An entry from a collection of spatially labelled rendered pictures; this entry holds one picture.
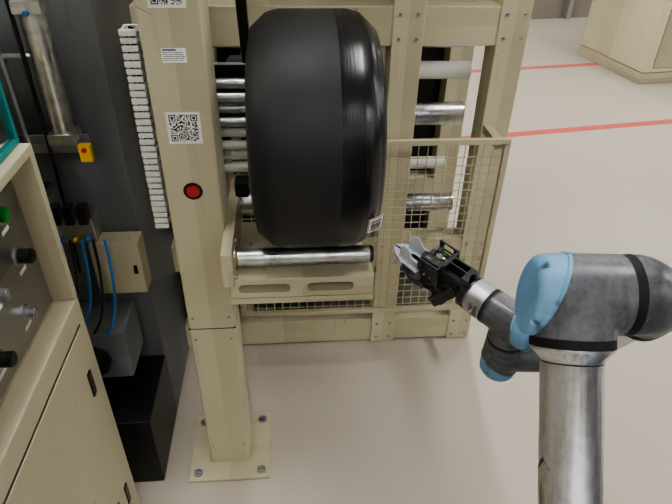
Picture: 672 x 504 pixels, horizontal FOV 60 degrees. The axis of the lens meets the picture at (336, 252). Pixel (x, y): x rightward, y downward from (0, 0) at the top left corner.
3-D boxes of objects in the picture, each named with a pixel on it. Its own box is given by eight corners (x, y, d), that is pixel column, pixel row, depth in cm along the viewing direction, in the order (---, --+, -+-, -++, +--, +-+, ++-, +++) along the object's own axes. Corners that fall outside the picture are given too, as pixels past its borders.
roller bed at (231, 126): (193, 176, 178) (180, 80, 161) (199, 155, 190) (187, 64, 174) (258, 174, 180) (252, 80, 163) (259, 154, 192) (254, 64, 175)
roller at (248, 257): (232, 264, 140) (232, 246, 141) (234, 268, 145) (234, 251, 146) (374, 260, 143) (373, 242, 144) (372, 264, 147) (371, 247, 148)
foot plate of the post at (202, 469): (188, 483, 191) (188, 479, 190) (198, 418, 213) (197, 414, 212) (270, 478, 193) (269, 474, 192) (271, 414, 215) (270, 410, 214)
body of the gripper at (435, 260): (439, 236, 121) (485, 266, 115) (437, 263, 127) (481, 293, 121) (414, 256, 118) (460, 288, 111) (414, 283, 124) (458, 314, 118)
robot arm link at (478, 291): (498, 305, 119) (473, 328, 115) (480, 293, 121) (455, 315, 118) (502, 282, 113) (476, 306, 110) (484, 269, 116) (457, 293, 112)
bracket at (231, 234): (223, 288, 141) (219, 255, 135) (233, 206, 173) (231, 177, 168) (237, 288, 141) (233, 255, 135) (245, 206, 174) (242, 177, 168)
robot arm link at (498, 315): (519, 363, 109) (529, 334, 104) (472, 330, 115) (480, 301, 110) (542, 342, 113) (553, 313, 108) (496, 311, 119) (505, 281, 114)
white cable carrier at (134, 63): (155, 228, 144) (117, 29, 117) (158, 218, 148) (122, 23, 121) (173, 228, 144) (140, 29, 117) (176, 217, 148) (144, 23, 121)
